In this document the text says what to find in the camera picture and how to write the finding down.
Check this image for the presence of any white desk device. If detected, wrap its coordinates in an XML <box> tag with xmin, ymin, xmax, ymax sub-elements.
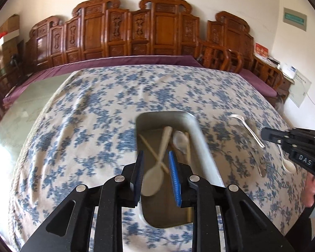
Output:
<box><xmin>281</xmin><ymin>63</ymin><xmax>297</xmax><ymax>79</ymax></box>

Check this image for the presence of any carved wooden armchair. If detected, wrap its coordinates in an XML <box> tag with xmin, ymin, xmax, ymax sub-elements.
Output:
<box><xmin>198</xmin><ymin>11</ymin><xmax>284</xmax><ymax>97</ymax></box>

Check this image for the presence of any wooden side table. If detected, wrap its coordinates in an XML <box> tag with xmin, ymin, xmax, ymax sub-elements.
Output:
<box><xmin>253</xmin><ymin>54</ymin><xmax>294</xmax><ymax>103</ymax></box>

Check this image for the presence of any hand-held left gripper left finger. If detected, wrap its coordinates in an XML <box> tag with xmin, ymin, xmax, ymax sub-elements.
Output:
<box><xmin>20</xmin><ymin>150</ymin><xmax>145</xmax><ymax>252</ymax></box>

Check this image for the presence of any white ceramic spoon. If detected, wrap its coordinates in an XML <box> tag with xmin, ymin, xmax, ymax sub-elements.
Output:
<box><xmin>172</xmin><ymin>131</ymin><xmax>189</xmax><ymax>156</ymax></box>

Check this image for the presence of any red card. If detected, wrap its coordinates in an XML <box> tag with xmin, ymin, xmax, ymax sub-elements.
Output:
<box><xmin>254</xmin><ymin>42</ymin><xmax>269</xmax><ymax>57</ymax></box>

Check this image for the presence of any small white spoon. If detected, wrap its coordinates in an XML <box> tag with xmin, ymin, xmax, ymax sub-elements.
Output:
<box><xmin>277</xmin><ymin>142</ymin><xmax>297</xmax><ymax>174</ymax></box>

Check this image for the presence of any rectangular metal tray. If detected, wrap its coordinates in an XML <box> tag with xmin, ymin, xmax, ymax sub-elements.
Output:
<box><xmin>135</xmin><ymin>111</ymin><xmax>226</xmax><ymax>229</ymax></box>

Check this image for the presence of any blue floral tablecloth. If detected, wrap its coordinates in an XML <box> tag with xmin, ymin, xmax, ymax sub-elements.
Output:
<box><xmin>12</xmin><ymin>64</ymin><xmax>311</xmax><ymax>252</ymax></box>

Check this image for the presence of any white cable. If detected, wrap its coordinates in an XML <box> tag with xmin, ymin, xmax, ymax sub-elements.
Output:
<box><xmin>306</xmin><ymin>91</ymin><xmax>315</xmax><ymax>109</ymax></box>

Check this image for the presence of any person's right hand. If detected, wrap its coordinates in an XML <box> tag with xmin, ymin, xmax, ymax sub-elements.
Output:
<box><xmin>305</xmin><ymin>172</ymin><xmax>315</xmax><ymax>208</ymax></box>

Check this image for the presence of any green wall plaque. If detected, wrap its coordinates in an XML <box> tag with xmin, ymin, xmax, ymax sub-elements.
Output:
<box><xmin>283</xmin><ymin>7</ymin><xmax>307</xmax><ymax>31</ymax></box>

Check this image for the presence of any long purple seat cushion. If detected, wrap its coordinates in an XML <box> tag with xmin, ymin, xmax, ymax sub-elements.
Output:
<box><xmin>3</xmin><ymin>55</ymin><xmax>204</xmax><ymax>103</ymax></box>

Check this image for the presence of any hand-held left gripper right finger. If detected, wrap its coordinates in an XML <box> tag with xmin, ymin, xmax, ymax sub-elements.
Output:
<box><xmin>168</xmin><ymin>150</ymin><xmax>296</xmax><ymax>252</ymax></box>

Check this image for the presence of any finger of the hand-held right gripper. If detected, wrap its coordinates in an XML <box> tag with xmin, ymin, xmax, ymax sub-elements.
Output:
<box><xmin>261</xmin><ymin>127</ymin><xmax>295</xmax><ymax>144</ymax></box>

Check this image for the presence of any white cardboard box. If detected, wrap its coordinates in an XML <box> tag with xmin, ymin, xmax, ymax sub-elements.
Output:
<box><xmin>0</xmin><ymin>30</ymin><xmax>20</xmax><ymax>46</ymax></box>

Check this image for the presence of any short purple seat cushion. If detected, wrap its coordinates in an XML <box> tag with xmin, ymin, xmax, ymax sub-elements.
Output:
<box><xmin>238</xmin><ymin>68</ymin><xmax>278</xmax><ymax>97</ymax></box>

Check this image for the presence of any large white plastic spoon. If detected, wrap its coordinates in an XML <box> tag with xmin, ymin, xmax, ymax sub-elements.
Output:
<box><xmin>141</xmin><ymin>126</ymin><xmax>173</xmax><ymax>197</ymax></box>

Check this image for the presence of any brown cardboard box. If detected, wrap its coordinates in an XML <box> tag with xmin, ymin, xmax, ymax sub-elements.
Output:
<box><xmin>0</xmin><ymin>14</ymin><xmax>20</xmax><ymax>39</ymax></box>

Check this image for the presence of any grey electrical panel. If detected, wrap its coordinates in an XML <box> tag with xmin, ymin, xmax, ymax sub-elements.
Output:
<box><xmin>289</xmin><ymin>70</ymin><xmax>312</xmax><ymax>108</ymax></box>

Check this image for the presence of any black desk lamp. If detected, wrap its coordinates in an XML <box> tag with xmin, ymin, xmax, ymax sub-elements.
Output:
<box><xmin>10</xmin><ymin>54</ymin><xmax>25</xmax><ymax>72</ymax></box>

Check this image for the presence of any stack of cardboard boxes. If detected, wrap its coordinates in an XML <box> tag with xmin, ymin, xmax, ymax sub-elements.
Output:
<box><xmin>0</xmin><ymin>41</ymin><xmax>24</xmax><ymax>77</ymax></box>

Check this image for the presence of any carved wooden sofa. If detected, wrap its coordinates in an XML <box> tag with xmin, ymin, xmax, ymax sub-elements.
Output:
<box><xmin>24</xmin><ymin>0</ymin><xmax>208</xmax><ymax>71</ymax></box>

